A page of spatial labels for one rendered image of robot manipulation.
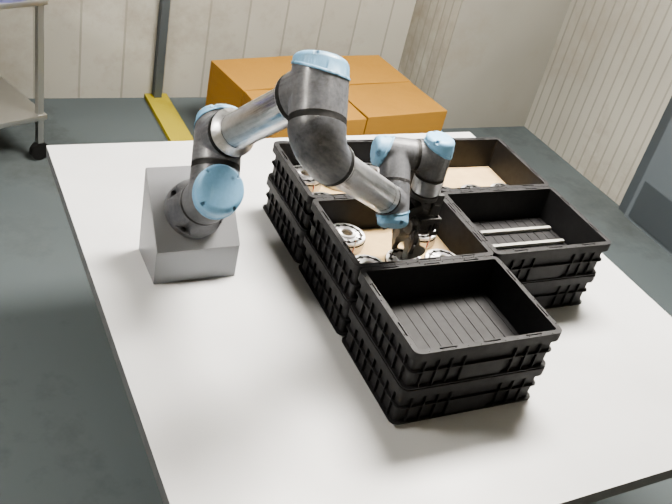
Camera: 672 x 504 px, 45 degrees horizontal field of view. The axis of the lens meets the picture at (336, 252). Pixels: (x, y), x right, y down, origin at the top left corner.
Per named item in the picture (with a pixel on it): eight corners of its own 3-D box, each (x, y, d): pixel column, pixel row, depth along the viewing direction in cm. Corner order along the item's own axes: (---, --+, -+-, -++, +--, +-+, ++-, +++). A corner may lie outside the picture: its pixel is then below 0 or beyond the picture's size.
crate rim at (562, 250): (493, 262, 210) (496, 254, 208) (437, 198, 231) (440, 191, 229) (610, 250, 227) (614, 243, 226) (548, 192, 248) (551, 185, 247)
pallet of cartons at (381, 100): (373, 117, 482) (389, 53, 460) (442, 190, 427) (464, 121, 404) (190, 121, 432) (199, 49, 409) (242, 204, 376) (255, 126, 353)
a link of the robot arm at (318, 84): (181, 170, 195) (308, 109, 151) (186, 111, 198) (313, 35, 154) (225, 181, 202) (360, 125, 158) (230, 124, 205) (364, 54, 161)
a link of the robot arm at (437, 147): (420, 126, 196) (453, 131, 198) (408, 165, 202) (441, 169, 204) (426, 142, 190) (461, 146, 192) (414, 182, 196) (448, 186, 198)
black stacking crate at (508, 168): (428, 226, 236) (439, 192, 230) (384, 172, 257) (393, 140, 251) (537, 218, 254) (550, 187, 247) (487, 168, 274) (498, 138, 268)
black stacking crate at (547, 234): (482, 290, 215) (496, 256, 209) (429, 226, 236) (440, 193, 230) (596, 277, 232) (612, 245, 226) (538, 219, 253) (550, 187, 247)
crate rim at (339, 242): (355, 276, 192) (357, 267, 191) (308, 205, 213) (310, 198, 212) (493, 262, 210) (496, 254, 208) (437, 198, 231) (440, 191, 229)
